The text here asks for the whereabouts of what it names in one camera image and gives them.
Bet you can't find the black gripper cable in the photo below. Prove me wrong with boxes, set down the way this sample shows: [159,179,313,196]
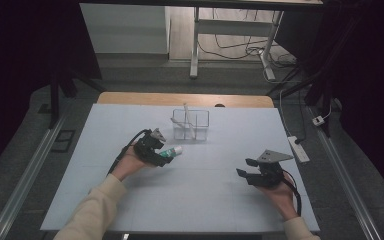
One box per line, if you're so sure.
[280,169,303,217]
[107,128,152,175]

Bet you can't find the black metal stand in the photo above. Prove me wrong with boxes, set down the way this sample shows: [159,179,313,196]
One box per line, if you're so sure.
[265,56,335,138]

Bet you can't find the white green glue stick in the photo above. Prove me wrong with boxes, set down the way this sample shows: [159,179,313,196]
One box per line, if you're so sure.
[158,145,184,159]

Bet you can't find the white power strip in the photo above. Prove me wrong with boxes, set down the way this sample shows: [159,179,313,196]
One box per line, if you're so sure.
[286,135,311,164]

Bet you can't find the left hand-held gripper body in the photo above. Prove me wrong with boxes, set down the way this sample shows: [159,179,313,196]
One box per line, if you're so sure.
[132,127,168,167]

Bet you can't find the aluminium floor rail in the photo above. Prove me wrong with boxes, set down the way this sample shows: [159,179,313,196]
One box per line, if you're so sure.
[307,105,384,240]
[0,114,67,240]

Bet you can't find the person's left hand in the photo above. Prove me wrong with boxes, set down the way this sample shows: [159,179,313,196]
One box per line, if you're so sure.
[111,144,153,183]

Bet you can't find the black floor cables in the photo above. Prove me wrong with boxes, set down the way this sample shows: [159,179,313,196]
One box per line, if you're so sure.
[197,7,298,69]

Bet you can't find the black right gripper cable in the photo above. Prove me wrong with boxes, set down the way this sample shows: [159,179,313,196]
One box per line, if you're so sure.
[280,169,303,217]

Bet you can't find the white cabinet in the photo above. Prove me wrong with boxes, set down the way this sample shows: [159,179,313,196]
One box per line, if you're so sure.
[79,3,171,55]

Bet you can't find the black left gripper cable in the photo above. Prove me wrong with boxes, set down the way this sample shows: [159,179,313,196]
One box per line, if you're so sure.
[107,128,152,175]

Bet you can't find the clear plastic pen organizer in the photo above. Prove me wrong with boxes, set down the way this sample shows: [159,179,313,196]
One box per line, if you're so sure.
[171,108,211,142]

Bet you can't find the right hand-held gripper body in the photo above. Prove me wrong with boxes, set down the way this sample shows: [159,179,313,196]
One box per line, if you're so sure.
[246,149,295,189]

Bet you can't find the person's right hand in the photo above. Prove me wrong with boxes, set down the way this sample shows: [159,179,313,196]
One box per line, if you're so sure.
[255,172,298,221]

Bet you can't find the pale blue table mat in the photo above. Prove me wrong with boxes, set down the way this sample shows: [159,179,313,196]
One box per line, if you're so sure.
[39,103,321,234]

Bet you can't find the black tripod stand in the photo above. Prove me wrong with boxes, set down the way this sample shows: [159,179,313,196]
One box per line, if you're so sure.
[47,63,107,130]

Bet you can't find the white metal desk frame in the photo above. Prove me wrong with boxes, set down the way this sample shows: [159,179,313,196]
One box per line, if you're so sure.
[188,6,285,81]

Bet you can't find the black floor plate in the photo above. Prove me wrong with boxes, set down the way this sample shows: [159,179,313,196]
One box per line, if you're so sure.
[50,129,77,154]

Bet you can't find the white pen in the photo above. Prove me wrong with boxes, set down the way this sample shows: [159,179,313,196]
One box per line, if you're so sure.
[182,102,197,140]

